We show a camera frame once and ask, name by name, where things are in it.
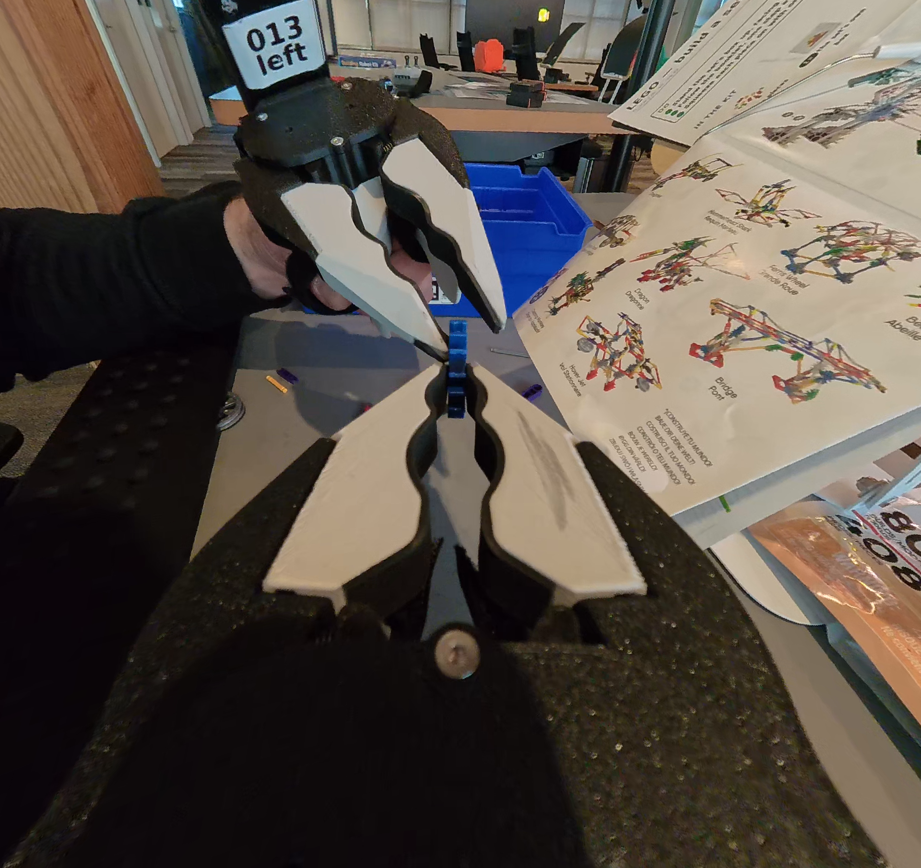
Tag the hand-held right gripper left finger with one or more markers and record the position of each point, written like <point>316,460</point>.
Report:
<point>352,515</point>

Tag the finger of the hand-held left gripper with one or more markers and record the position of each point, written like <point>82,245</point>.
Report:
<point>352,249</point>
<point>453,213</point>

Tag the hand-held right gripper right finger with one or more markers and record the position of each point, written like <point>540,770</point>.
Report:
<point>561,515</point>

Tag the blue plastic bin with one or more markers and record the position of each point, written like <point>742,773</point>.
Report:
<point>532,249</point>

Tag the thin black rod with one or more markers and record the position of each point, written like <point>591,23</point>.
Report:
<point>430,348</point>

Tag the blue connector piece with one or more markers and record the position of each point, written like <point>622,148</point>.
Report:
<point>457,393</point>

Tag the person's left forearm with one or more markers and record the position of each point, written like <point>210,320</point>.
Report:
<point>108,285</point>

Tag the person's left hand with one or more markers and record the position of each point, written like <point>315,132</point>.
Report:
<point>259,256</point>

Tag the wooden office desk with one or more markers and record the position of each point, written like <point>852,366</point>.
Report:
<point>539,120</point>

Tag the small black box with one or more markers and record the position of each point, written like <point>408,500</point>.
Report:
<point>525,95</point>

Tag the short purple piece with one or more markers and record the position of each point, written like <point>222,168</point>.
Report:
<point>288,376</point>

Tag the short orange piece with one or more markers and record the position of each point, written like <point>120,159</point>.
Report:
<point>276,384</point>

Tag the orange plastic object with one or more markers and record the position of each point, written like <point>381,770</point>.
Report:
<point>488,55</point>

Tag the white door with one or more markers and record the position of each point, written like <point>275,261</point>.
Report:
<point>122,33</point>

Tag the black monitor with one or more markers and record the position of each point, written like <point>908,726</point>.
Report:
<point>516,5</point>

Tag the black mesh office chair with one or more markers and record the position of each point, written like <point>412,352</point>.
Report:
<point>622,55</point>

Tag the wooden partition panel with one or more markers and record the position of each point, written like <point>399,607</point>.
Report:
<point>57,91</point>

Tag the construction toy model booklet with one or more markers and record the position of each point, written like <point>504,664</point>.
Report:
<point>755,307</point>

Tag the clear plastic parts bag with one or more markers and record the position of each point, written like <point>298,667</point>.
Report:
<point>849,573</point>

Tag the black chair seat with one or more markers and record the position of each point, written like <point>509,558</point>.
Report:
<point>8,451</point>

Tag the white page holder clip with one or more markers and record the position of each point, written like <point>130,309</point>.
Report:
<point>896,51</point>

